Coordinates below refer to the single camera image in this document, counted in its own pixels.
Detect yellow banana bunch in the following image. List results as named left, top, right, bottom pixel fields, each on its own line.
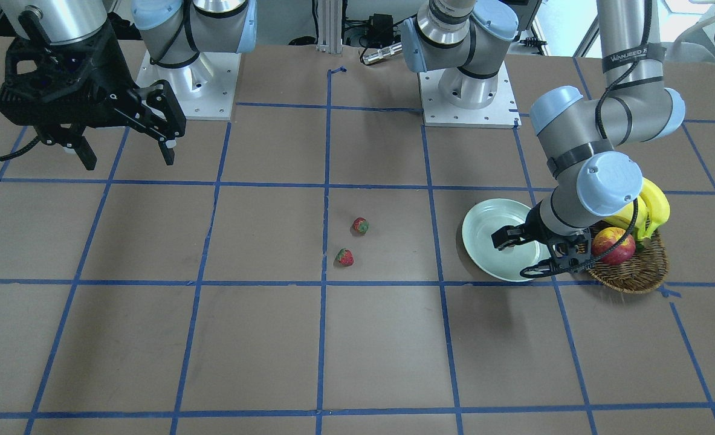
left=604, top=177, right=670, bottom=242

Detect light green plate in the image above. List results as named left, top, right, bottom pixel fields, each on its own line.
left=461, top=198, right=556, bottom=283

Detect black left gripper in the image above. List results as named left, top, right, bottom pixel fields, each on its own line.
left=492, top=202, right=566, bottom=251

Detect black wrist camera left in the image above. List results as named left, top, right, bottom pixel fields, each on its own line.
left=546, top=230, right=593, bottom=275

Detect red apple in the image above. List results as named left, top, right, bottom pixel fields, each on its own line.
left=592, top=227, right=636, bottom=265

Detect brown wicker basket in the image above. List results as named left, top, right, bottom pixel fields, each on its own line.
left=589, top=230, right=670, bottom=294

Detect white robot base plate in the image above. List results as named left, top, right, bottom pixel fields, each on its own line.
left=137, top=53, right=243, bottom=121

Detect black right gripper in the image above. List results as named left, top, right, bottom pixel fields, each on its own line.
left=0, top=27, right=187, bottom=170

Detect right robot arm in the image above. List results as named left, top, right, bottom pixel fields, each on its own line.
left=0, top=1, right=257, bottom=170

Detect red strawberry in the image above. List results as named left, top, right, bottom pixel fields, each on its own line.
left=351, top=217, right=369, bottom=235
left=335, top=248, right=354, bottom=267

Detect aluminium frame post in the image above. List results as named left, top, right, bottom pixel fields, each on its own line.
left=311, top=1, right=348, bottom=57

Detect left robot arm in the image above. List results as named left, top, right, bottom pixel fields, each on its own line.
left=400, top=1, right=685, bottom=250

